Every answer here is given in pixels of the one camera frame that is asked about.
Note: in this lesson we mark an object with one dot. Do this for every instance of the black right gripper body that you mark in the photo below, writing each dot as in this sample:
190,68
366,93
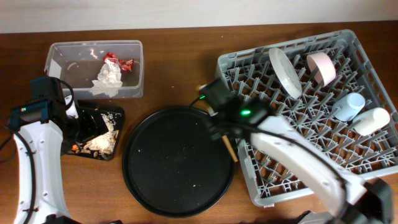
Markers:
212,126

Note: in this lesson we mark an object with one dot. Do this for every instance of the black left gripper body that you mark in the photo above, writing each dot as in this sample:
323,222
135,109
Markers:
73,137

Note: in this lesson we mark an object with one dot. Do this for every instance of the wooden chopstick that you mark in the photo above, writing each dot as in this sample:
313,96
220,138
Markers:
229,148

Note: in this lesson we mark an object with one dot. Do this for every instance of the white tissue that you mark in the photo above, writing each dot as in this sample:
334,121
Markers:
108,80

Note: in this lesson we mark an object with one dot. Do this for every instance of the grey plate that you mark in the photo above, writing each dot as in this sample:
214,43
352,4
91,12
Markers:
285,72

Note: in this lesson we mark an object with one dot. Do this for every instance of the peanut shells pile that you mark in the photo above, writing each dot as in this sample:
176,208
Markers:
91,154

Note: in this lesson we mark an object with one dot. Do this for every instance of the pile of white rice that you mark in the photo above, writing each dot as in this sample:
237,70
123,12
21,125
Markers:
105,143

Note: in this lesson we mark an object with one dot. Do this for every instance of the red snack wrapper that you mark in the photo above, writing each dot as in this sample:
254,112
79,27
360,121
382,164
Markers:
125,65

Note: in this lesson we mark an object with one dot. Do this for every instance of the pink bowl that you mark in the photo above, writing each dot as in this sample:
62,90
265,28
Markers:
326,69

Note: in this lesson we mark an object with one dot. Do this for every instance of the light blue cup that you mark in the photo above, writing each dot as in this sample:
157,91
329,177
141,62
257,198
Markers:
348,106

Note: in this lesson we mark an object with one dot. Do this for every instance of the white cup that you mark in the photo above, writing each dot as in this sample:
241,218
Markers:
371,120

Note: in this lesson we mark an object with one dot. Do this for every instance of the orange carrot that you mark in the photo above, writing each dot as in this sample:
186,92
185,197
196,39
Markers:
75,147

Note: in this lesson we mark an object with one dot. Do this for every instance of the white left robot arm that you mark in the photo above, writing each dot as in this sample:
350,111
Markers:
44,129

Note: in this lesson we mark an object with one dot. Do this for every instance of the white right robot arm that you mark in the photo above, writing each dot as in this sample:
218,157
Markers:
348,197

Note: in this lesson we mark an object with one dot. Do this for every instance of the clear plastic waste bin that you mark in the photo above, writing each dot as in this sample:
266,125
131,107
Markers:
81,62

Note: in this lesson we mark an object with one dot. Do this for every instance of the grey dishwasher rack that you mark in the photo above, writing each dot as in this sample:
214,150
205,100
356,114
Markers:
310,116

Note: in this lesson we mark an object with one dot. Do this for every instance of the white label on bin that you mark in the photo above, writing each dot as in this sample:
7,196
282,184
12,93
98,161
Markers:
55,69

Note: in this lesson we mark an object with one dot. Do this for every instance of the black rectangular tray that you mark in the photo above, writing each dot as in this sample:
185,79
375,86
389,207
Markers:
112,112

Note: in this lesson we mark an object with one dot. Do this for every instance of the round black serving tray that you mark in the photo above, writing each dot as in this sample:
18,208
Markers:
173,167

